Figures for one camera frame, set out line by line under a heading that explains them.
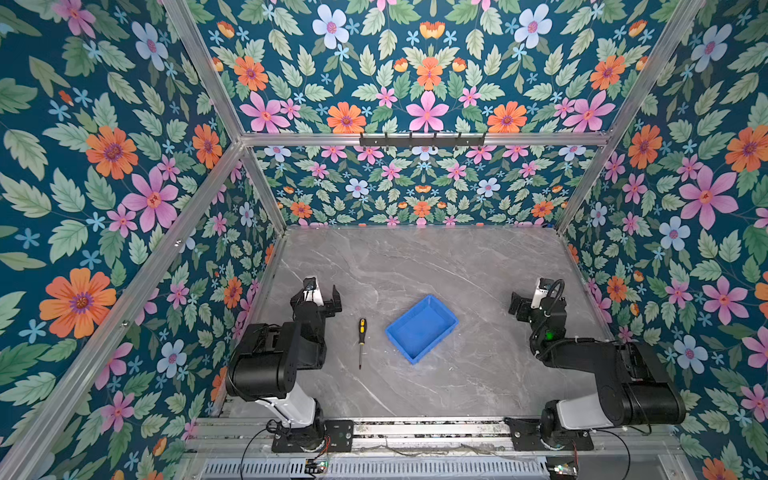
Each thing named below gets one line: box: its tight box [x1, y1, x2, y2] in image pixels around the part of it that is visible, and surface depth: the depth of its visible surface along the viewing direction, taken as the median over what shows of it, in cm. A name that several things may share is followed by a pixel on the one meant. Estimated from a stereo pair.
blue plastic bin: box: [386, 295, 459, 365], surface depth 94 cm
